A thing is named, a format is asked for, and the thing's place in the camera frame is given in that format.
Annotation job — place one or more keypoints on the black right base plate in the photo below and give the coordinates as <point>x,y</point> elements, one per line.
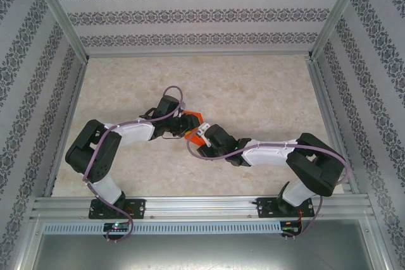
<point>264,208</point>

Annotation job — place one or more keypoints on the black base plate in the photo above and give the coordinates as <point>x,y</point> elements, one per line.
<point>139,208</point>
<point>264,208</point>

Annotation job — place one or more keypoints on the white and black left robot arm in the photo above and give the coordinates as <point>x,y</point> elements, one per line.
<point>79,156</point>

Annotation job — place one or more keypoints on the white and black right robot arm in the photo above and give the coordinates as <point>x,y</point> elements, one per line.
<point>316,172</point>

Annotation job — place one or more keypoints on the right circuit board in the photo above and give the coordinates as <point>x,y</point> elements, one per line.
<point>289,227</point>

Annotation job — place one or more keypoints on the grey metal tray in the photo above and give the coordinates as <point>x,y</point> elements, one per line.
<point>202,254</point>

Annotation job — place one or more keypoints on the left circuit board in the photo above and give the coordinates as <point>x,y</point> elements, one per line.
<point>117,226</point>

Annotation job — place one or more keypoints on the aluminium frame post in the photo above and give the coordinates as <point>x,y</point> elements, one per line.
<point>27,244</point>
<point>57,10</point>
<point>381,244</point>
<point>340,10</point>

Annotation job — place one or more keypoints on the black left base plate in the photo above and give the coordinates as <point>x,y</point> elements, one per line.
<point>139,208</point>

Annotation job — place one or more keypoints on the aluminium table edge rail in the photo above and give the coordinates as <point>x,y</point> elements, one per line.
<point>327,105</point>
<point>68,108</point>

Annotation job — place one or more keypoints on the aluminium frame beam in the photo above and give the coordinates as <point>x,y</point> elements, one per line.
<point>199,54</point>

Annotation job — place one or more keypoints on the aluminium mounting rail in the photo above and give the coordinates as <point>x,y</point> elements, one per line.
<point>202,206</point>

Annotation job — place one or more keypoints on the circuit board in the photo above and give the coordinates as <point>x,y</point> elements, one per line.
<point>117,226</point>
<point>289,227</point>

